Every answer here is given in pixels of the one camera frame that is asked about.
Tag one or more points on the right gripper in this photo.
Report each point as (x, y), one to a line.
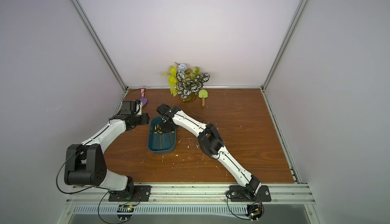
(166, 125)

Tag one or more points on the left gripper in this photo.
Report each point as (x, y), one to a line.
(145, 119)

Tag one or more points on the teal plastic storage box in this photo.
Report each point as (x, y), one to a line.
(169, 141)

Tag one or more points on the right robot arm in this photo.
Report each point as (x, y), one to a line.
(211, 144)

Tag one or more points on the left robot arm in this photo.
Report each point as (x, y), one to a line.
(85, 163)

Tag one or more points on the potted artificial plant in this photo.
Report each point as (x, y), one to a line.
(185, 82)

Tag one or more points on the left controller board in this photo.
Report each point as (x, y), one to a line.
(125, 212)

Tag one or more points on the controller board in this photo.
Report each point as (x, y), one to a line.
(125, 212)
(255, 211)

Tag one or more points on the right controller board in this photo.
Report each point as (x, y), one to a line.
(255, 211)

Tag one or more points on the green trowel wooden handle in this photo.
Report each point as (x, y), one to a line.
(203, 94)

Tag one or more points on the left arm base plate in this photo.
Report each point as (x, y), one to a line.
(134, 193)

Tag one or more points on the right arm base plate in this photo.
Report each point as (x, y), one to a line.
(238, 193)

